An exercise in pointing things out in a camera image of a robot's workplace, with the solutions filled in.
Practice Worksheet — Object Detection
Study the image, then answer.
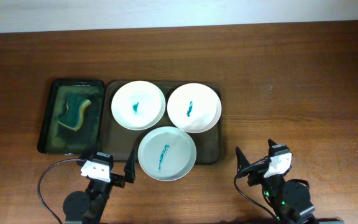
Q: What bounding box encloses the pale green plate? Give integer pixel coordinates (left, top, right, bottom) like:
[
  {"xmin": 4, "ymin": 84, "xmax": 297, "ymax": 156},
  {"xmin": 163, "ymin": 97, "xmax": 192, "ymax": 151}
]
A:
[{"xmin": 138, "ymin": 126, "xmax": 196, "ymax": 181}]

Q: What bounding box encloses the white plate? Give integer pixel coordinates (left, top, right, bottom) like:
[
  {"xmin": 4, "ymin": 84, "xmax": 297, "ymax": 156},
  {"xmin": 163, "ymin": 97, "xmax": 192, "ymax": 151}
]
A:
[
  {"xmin": 111, "ymin": 81, "xmax": 166, "ymax": 131},
  {"xmin": 167, "ymin": 83, "xmax": 222, "ymax": 133}
]

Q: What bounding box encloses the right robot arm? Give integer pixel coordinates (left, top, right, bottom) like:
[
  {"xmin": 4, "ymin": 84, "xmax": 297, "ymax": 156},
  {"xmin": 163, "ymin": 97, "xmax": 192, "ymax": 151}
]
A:
[{"xmin": 234, "ymin": 139, "xmax": 319, "ymax": 224}]

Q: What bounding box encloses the black water tray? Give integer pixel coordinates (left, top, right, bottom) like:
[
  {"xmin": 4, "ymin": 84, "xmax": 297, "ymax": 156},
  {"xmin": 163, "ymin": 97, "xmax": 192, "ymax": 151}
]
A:
[{"xmin": 37, "ymin": 78, "xmax": 106, "ymax": 154}]

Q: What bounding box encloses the green yellow sponge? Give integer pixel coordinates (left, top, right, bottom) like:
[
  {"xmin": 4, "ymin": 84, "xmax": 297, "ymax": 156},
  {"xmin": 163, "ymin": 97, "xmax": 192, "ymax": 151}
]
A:
[{"xmin": 57, "ymin": 93, "xmax": 91, "ymax": 131}]

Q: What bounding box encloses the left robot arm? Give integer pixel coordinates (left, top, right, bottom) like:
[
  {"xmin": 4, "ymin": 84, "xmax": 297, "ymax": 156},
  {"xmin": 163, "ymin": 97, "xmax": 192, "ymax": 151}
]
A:
[{"xmin": 63, "ymin": 144, "xmax": 136, "ymax": 223}]

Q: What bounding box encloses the brown serving tray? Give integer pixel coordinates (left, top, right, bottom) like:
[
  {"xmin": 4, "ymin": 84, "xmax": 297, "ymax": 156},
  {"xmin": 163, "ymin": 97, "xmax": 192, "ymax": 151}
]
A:
[{"xmin": 99, "ymin": 80, "xmax": 226, "ymax": 165}]

